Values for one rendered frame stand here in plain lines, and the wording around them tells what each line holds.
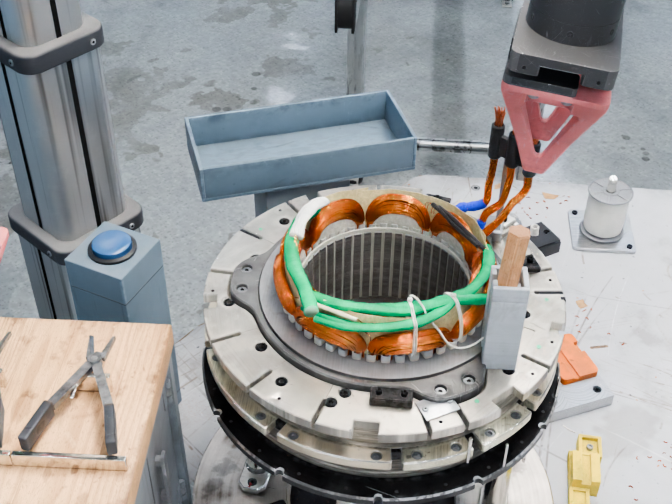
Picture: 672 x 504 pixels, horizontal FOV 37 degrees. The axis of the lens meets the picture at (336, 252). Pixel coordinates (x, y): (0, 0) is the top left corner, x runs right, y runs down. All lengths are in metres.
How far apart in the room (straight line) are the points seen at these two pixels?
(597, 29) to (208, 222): 2.15
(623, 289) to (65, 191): 0.74
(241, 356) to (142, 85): 2.55
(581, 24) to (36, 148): 0.71
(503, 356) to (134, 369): 0.31
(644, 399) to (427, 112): 2.02
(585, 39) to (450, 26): 3.04
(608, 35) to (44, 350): 0.54
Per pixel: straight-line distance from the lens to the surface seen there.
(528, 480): 1.14
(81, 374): 0.84
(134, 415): 0.84
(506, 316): 0.79
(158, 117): 3.16
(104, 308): 1.06
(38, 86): 1.12
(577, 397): 1.23
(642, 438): 1.23
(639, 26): 3.82
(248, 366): 0.82
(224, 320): 0.86
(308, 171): 1.12
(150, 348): 0.89
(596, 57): 0.63
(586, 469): 1.16
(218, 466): 1.13
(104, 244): 1.03
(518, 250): 0.75
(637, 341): 1.34
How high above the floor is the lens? 1.70
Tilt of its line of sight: 41 degrees down
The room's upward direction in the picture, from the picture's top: 1 degrees clockwise
